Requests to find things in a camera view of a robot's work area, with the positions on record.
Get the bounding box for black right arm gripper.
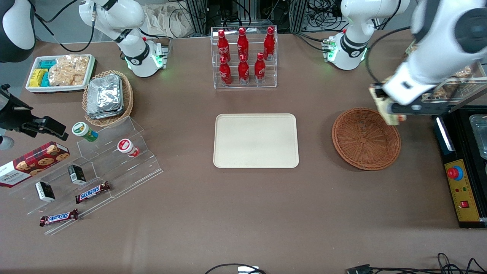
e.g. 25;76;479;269
0;84;69;141

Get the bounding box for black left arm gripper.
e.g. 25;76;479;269
368;82;459;123

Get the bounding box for triangular sandwich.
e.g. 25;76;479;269
372;78;406;126

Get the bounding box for white rectangular snack tray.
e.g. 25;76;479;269
25;54;96;93

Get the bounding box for round brown wicker basket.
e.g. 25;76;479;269
332;108;401;171

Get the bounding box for oval brown wicker basket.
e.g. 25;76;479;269
82;70;134;127

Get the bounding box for beige rectangular tray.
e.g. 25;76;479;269
213;113;300;169

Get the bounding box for red tartan cookie box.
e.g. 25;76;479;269
0;141;71;188

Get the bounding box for green lidded cup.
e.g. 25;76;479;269
72;122;99;143

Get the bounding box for yellow snack pack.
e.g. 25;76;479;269
29;68;48;88

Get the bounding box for small black box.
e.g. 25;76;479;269
35;181;56;203
67;164;87;186

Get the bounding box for large clear cracker bag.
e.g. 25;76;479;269
48;54;90;86

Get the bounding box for silver foil package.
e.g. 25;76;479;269
88;74;123;112
86;107;124;120

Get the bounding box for clear bag of crackers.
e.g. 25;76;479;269
434;67;473;98

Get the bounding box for Snickers chocolate bar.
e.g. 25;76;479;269
39;209;79;227
75;181;111;204

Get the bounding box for red lidded cup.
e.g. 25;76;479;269
117;139;140;158

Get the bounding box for red emergency stop button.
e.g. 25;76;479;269
447;166;464;182

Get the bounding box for clear acrylic stepped display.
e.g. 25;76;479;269
8;116;164;236

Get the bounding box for clear plastic container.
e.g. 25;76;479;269
469;114;487;160

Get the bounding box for black machine with yellow panel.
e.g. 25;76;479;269
432;104;487;229

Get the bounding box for red cola bottle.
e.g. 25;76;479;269
254;53;266;84
219;56;232;86
217;30;231;63
237;27;250;61
238;54;250;85
263;27;276;61

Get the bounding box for clear acrylic bottle rack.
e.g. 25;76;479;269
210;26;278;90

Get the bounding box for white cloth bag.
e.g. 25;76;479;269
146;3;195;39

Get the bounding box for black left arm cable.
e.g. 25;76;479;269
365;26;414;84

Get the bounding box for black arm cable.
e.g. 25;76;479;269
33;0;95;54
365;26;414;84

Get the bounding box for white wire basket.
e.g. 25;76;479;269
405;38;487;104

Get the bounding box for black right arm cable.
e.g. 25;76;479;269
33;0;95;54

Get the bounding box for tangle of black cables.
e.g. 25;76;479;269
306;0;345;33

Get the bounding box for aluminium frame profile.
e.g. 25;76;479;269
186;0;208;37
289;0;307;33

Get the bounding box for black cable bundle with connector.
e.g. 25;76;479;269
346;253;487;274

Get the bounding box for black cable with white plug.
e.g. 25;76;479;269
204;263;267;274

